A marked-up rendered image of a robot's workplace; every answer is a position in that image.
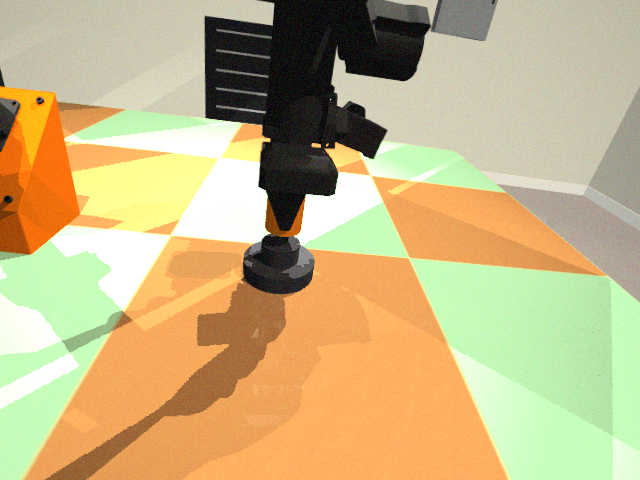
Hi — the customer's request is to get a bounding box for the orange cylinder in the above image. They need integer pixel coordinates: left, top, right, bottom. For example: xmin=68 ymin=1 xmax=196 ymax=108
xmin=265 ymin=196 xmax=306 ymax=237

